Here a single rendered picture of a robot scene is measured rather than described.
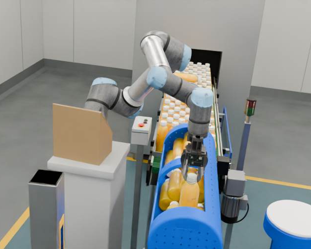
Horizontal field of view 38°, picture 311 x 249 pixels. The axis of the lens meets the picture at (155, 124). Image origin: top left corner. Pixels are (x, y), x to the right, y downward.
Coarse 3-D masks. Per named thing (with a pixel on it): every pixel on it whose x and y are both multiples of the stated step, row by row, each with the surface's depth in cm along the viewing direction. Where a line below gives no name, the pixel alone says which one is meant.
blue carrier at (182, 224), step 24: (168, 144) 249; (168, 168) 203; (216, 168) 217; (216, 192) 193; (168, 216) 167; (192, 216) 165; (216, 216) 175; (168, 240) 169; (192, 240) 168; (216, 240) 167
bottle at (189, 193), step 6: (186, 180) 171; (186, 186) 170; (192, 186) 170; (198, 186) 172; (186, 192) 170; (192, 192) 170; (198, 192) 172; (180, 198) 174; (186, 198) 171; (192, 198) 170; (180, 204) 174; (186, 204) 172; (192, 204) 172
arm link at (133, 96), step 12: (168, 36) 192; (168, 48) 191; (180, 48) 193; (168, 60) 194; (180, 60) 194; (144, 72) 210; (132, 84) 217; (144, 84) 210; (120, 96) 220; (132, 96) 217; (144, 96) 217; (120, 108) 221; (132, 108) 220
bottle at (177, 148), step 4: (176, 140) 244; (180, 140) 243; (176, 144) 240; (180, 144) 239; (176, 148) 235; (180, 148) 234; (172, 152) 236; (176, 152) 232; (180, 152) 232; (172, 156) 235; (176, 156) 231; (180, 156) 231
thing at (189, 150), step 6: (198, 138) 162; (192, 144) 157; (198, 144) 160; (186, 150) 160; (192, 150) 159; (198, 150) 160; (204, 150) 161; (186, 156) 159; (192, 156) 159; (198, 156) 159; (204, 156) 160; (192, 162) 160; (198, 162) 160; (204, 162) 160
